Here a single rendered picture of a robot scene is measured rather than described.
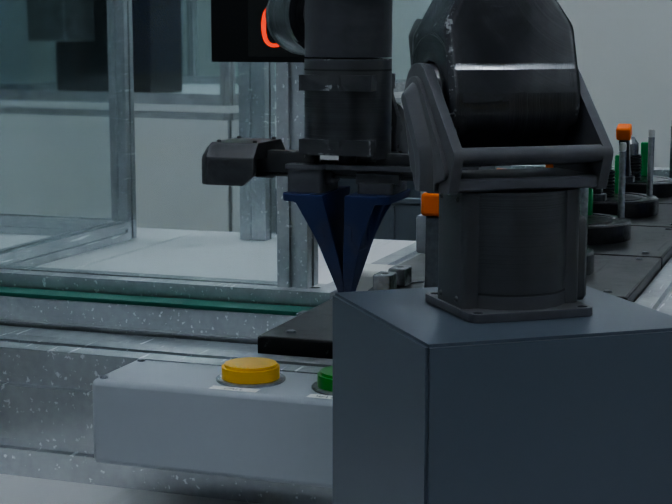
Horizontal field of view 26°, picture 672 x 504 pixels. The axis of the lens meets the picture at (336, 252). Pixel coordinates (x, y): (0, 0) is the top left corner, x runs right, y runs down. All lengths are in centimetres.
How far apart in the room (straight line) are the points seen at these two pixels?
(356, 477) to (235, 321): 60
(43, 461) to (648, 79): 1100
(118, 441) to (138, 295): 41
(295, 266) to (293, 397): 41
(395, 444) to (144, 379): 35
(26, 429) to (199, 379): 18
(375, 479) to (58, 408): 44
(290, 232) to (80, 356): 33
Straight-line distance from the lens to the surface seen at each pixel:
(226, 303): 136
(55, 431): 113
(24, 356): 113
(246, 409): 97
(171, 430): 100
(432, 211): 110
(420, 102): 71
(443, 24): 71
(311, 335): 110
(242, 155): 95
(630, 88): 1204
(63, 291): 144
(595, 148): 71
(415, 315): 71
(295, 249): 135
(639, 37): 1201
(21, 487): 113
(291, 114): 135
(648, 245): 160
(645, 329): 69
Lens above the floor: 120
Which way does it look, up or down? 9 degrees down
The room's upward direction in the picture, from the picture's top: straight up
